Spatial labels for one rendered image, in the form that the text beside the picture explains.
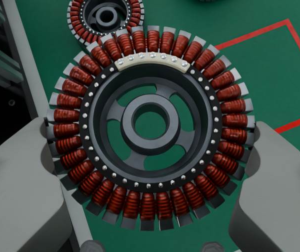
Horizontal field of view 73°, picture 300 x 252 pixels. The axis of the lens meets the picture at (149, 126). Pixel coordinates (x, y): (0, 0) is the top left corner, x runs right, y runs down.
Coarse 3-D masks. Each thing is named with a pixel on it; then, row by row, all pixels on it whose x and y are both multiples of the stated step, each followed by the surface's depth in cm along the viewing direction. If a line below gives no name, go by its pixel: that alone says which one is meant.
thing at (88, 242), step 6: (90, 240) 5; (96, 240) 5; (84, 246) 5; (90, 246) 5; (96, 246) 5; (102, 246) 5; (204, 246) 5; (210, 246) 5; (216, 246) 5; (222, 246) 5
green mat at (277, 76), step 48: (48, 0) 33; (144, 0) 33; (192, 0) 33; (240, 0) 33; (288, 0) 33; (48, 48) 32; (240, 48) 32; (288, 48) 32; (48, 96) 31; (288, 96) 30; (144, 240) 27; (192, 240) 27
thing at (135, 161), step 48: (96, 48) 11; (144, 48) 11; (192, 48) 11; (96, 96) 11; (144, 96) 12; (192, 96) 12; (240, 96) 11; (48, 144) 11; (96, 144) 11; (144, 144) 11; (192, 144) 12; (240, 144) 11; (96, 192) 10; (144, 192) 10; (192, 192) 10
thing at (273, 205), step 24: (264, 144) 9; (288, 144) 9; (264, 168) 8; (288, 168) 8; (240, 192) 7; (264, 192) 7; (288, 192) 7; (240, 216) 6; (264, 216) 6; (288, 216) 6; (240, 240) 7; (264, 240) 6; (288, 240) 5
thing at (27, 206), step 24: (24, 144) 9; (0, 168) 7; (24, 168) 7; (48, 168) 9; (0, 192) 7; (24, 192) 7; (48, 192) 7; (0, 216) 6; (24, 216) 6; (48, 216) 6; (0, 240) 5; (24, 240) 5; (48, 240) 6
